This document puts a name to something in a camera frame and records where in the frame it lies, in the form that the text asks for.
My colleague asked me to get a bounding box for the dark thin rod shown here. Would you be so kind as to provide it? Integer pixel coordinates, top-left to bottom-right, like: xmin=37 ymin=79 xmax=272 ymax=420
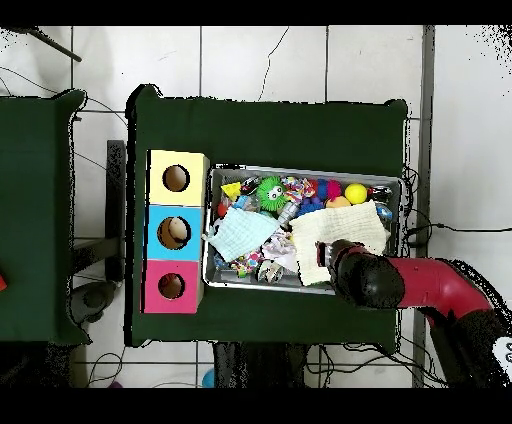
xmin=11 ymin=25 xmax=83 ymax=64

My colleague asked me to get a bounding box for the black stand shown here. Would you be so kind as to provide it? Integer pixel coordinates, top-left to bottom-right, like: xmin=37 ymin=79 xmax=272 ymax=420
xmin=105 ymin=139 xmax=127 ymax=281

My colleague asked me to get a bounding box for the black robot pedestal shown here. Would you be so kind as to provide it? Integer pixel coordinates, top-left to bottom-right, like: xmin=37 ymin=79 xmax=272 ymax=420
xmin=213 ymin=341 xmax=309 ymax=388

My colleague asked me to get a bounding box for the yellow ball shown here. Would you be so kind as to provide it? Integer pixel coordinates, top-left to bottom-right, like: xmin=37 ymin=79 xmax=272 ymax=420
xmin=344 ymin=182 xmax=368 ymax=206

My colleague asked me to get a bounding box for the cream muslin cloth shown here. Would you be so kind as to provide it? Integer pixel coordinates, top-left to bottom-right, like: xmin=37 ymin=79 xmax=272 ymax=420
xmin=288 ymin=199 xmax=391 ymax=288

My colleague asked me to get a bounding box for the grey plastic base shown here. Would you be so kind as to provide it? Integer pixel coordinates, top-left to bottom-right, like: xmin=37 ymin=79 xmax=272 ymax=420
xmin=69 ymin=279 xmax=118 ymax=326

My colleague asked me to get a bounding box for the shallow wire mesh bin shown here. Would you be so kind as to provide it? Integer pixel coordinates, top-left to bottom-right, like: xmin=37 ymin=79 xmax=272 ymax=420
xmin=201 ymin=162 xmax=404 ymax=297

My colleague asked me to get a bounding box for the silver toy car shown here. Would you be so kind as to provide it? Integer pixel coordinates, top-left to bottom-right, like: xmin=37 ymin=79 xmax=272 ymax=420
xmin=276 ymin=200 xmax=301 ymax=227

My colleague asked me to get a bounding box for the black floor cable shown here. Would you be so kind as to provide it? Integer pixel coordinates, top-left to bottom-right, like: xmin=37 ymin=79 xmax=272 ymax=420
xmin=403 ymin=221 xmax=512 ymax=249

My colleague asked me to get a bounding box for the blue spiky ball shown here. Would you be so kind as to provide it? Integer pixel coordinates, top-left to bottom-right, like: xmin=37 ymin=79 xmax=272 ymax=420
xmin=297 ymin=196 xmax=326 ymax=217

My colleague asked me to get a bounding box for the light blue muslin cloth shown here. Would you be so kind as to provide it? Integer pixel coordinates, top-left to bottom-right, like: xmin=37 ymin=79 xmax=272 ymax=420
xmin=205 ymin=206 xmax=281 ymax=264

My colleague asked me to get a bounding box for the yellow cheese wedge toy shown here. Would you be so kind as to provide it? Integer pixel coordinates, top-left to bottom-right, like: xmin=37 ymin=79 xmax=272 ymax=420
xmin=220 ymin=181 xmax=243 ymax=201

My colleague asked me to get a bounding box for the wooden box with three holes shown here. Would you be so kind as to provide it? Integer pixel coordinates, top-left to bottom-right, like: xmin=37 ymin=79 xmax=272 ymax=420
xmin=140 ymin=149 xmax=211 ymax=315

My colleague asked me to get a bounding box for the dark green side tablecloth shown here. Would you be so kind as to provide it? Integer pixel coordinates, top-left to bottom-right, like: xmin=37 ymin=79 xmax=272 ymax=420
xmin=0 ymin=88 xmax=91 ymax=346

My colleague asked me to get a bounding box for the green spiky toy with eyes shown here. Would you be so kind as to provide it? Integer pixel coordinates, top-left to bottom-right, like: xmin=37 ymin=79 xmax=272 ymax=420
xmin=255 ymin=175 xmax=288 ymax=212

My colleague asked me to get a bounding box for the multicolour rope toy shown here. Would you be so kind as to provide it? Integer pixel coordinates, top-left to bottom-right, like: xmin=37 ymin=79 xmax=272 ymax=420
xmin=281 ymin=175 xmax=317 ymax=203

